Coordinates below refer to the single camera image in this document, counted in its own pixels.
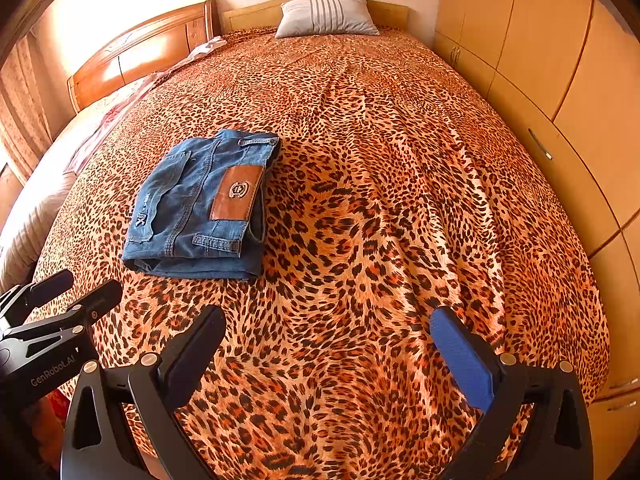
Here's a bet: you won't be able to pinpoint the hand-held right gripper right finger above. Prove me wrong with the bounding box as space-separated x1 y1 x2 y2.
430 306 594 480

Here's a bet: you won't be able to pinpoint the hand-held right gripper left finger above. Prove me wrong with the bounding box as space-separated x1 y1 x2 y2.
60 305 227 480

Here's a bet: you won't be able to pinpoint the blue denim pants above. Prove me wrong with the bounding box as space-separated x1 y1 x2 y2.
121 129 282 281

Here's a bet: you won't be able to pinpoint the light wooden headboard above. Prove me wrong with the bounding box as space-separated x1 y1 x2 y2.
220 0 410 36

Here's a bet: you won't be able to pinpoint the grey striped pillow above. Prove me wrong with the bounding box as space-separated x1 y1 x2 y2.
275 0 381 39

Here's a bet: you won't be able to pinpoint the orange wooden headboard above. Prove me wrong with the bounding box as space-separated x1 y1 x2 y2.
67 0 221 113

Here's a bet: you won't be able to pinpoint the light wooden wardrobe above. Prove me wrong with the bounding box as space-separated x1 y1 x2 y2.
432 0 640 480

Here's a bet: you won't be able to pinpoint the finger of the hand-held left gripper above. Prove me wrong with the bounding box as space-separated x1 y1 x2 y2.
0 269 76 330
0 280 124 357

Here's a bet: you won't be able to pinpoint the leopard print bedspread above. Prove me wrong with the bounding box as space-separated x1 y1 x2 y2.
27 25 611 480

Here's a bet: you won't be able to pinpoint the beige patterned curtain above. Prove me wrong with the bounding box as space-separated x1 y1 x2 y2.
0 30 53 186

